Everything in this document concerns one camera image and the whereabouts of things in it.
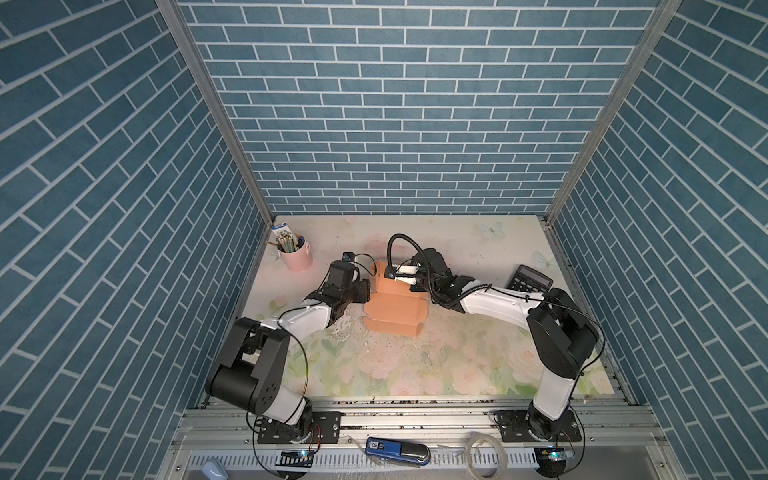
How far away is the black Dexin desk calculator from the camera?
3.30ft

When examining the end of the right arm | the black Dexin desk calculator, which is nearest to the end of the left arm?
the end of the right arm

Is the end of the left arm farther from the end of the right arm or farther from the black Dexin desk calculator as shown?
the black Dexin desk calculator
